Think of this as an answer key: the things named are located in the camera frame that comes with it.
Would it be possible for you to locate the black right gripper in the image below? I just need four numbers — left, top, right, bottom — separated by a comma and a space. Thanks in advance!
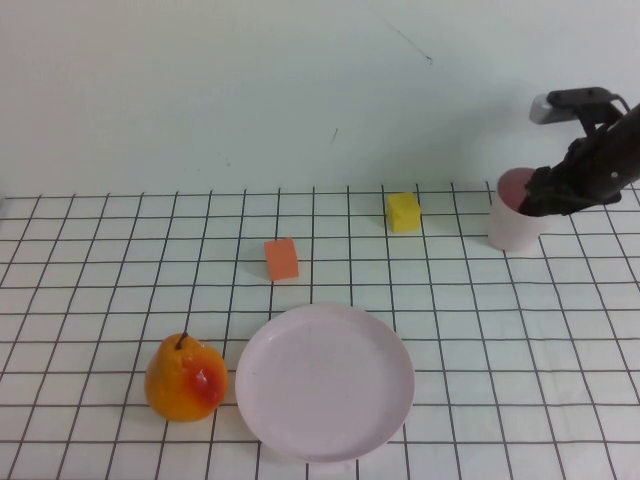
519, 119, 625, 220

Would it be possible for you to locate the pink plastic cup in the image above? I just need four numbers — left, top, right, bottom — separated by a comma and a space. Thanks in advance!
487, 167, 552, 253

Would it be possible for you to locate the pink round plate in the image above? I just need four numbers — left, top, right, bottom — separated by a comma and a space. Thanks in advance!
234, 301, 417, 464

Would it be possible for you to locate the yellow foam cube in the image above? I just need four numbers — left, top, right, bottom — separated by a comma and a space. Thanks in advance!
385, 191, 421, 235

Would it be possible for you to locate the white grid tablecloth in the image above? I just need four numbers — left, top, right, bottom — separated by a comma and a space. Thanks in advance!
0, 178, 640, 480

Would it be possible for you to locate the orange foam cube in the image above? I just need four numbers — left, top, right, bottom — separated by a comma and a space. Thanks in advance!
263, 237, 301, 283

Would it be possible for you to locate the orange red toy pear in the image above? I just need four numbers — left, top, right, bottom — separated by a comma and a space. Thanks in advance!
144, 331, 230, 424

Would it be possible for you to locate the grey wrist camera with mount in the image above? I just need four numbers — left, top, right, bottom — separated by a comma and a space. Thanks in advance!
529, 86, 630, 137

